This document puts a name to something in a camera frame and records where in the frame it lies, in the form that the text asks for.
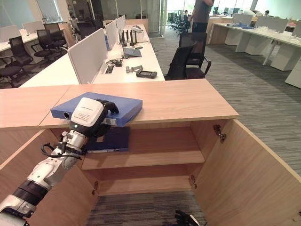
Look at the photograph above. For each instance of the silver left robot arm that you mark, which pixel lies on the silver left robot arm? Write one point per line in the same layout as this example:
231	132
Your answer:
44	169

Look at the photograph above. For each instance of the wooden cabinet shelf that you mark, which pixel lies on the wooden cabinet shelf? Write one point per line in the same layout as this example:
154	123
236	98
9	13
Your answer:
143	154

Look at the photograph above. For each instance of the metal door hinge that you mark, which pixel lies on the metal door hinge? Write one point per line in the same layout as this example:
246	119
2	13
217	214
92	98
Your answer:
219	133
193	181
95	187

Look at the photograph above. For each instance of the grey folded gadget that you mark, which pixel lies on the grey folded gadget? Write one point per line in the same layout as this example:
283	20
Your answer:
134	69

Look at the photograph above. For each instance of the white desk partition panel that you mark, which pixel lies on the white desk partition panel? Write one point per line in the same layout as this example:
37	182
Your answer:
271	24
88	55
242	18
111	34
121	22

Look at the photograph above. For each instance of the long white office desk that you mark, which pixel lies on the long white office desk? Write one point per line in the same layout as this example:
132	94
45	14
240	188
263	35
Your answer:
258	40
131	56

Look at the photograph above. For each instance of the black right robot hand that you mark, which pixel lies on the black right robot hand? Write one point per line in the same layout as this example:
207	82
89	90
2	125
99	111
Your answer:
185	218

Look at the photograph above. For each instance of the person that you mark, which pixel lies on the person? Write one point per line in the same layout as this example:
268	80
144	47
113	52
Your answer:
201	16

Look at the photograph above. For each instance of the white box device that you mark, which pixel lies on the white box device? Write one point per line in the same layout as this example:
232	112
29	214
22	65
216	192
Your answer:
138	33

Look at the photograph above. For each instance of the dark blue file folder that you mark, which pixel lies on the dark blue file folder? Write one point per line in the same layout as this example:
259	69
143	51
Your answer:
115	139

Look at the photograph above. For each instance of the black office chair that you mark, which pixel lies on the black office chair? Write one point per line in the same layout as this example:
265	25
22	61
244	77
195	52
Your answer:
10	73
47	44
189	58
20	53

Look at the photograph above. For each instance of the wooden office cabinet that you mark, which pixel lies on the wooden office cabinet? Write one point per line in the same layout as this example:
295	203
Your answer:
150	131

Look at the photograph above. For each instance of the wooden cabinet door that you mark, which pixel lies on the wooden cabinet door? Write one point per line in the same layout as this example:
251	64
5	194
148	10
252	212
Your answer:
244	174
47	179

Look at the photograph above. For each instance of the black handheld device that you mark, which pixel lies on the black handheld device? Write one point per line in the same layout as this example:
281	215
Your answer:
146	74

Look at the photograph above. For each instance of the black antenna router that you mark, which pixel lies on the black antenna router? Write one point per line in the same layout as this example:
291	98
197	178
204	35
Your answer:
128	37

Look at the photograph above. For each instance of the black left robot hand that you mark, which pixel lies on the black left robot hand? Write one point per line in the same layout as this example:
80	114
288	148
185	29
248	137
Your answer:
87	114

